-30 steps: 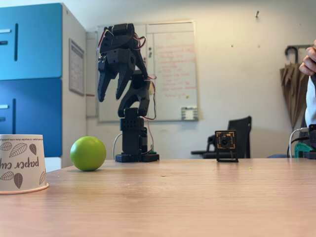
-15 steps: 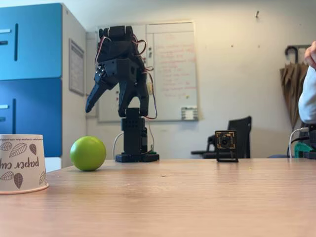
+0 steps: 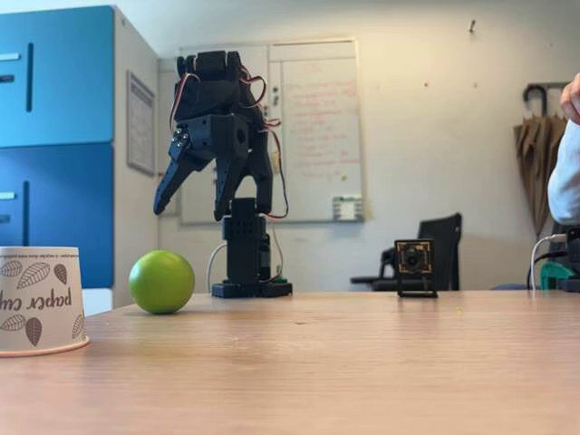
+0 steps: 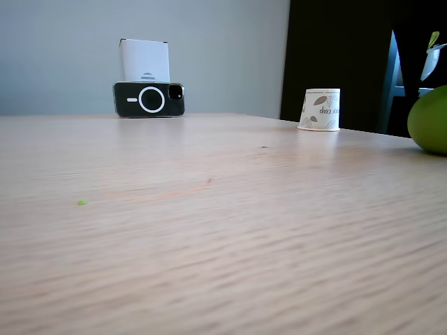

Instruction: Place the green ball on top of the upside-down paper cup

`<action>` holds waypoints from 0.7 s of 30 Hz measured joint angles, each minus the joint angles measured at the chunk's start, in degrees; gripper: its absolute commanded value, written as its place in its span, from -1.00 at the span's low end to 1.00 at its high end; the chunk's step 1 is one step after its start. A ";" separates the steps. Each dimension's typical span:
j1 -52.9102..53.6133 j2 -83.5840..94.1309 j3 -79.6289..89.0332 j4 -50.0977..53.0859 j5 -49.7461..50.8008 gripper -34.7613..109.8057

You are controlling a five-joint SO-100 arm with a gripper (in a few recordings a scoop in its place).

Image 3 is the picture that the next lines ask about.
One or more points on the whiteboard eraser holder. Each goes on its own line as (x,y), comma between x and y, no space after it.
(347,208)

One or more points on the blue and grey cabinet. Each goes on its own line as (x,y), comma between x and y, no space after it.
(59,136)

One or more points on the yellow whiteboard magnet clip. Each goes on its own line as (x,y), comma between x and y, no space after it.
(276,159)

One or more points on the blue chair seat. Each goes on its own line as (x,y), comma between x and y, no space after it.
(512,285)

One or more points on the person's bare forearm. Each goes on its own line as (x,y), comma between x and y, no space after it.
(572,97)

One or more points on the small camera module on stand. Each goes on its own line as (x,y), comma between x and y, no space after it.
(412,260)

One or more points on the small wall hook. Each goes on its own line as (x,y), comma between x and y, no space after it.
(472,26)

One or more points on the black chair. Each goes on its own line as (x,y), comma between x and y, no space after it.
(441,244)

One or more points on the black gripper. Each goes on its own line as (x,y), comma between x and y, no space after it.
(217,136)

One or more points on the folded brown umbrella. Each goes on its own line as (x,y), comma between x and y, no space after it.
(534,167)

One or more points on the green table clamp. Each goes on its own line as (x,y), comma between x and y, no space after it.
(550,272)

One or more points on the wall whiteboard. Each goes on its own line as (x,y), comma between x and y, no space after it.
(317,113)

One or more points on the person's white shirt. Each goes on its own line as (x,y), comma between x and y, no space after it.
(566,181)

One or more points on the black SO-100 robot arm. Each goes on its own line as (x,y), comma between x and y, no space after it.
(244,254)

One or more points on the green ball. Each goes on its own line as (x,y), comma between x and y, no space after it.
(161,282)

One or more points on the white leaf-print paper cup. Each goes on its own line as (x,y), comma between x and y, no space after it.
(38,301)

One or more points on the grey wall coat rack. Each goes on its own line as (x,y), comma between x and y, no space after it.
(544,86)

